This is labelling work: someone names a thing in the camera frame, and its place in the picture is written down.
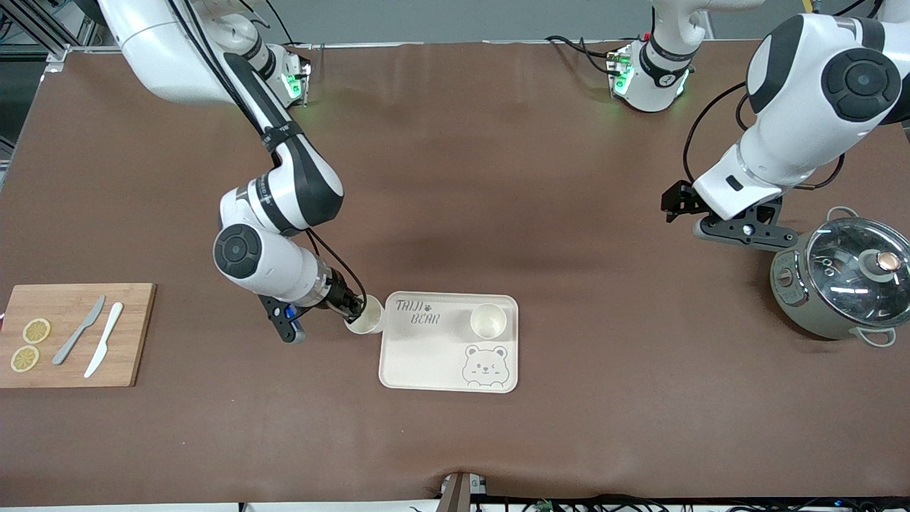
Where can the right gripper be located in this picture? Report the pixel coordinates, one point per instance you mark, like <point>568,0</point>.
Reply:
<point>340,295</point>

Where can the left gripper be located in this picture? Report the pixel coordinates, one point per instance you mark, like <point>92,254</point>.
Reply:
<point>677,199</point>

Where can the white plastic cup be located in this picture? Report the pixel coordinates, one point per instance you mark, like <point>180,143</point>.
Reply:
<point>370,320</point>
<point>488,321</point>

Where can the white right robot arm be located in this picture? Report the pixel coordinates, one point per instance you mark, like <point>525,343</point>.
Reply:
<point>270,270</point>

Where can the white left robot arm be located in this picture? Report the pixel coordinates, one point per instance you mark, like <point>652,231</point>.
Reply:
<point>803,114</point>

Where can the white tray with bear print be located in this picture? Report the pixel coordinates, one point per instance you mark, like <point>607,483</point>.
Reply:
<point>426,363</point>

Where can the grey-green electric cooking pot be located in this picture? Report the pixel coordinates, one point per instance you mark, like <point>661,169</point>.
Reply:
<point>793,299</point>

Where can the glass pot lid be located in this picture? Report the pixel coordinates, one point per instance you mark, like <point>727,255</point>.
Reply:
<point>846,277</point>

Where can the wooden cutting board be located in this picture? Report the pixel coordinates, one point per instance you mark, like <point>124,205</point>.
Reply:
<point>135,341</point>

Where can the white plastic knife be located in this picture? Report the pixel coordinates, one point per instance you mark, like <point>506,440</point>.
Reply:
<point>105,338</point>

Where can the grey plastic knife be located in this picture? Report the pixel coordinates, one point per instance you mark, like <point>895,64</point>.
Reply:
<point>75,334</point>

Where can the dried lemon slice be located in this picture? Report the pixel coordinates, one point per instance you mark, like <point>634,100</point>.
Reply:
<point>36,331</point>
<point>24,358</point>

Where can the metal table edge bracket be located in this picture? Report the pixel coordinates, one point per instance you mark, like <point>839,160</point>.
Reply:
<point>455,494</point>

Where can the aluminium frame with black struts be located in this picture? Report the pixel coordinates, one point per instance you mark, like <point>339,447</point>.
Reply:
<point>57,53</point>

